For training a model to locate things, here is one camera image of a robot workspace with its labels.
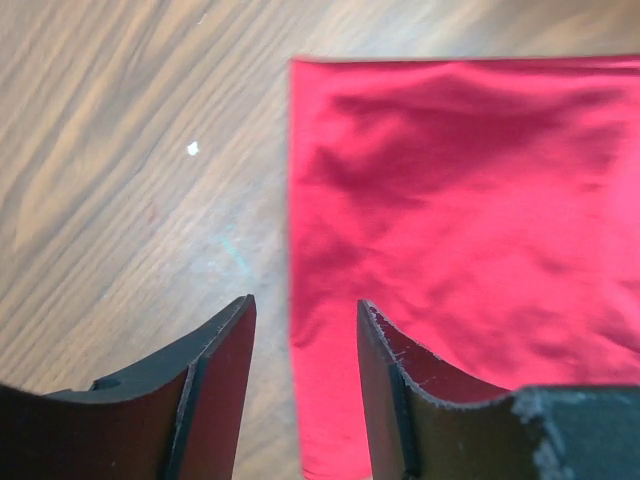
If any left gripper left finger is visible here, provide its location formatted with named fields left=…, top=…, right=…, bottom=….
left=1, top=295, right=256, bottom=479

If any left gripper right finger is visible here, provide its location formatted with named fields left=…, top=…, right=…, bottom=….
left=357, top=300, right=639, bottom=479

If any red cloth napkin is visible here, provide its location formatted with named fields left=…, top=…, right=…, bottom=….
left=288, top=55, right=639, bottom=479

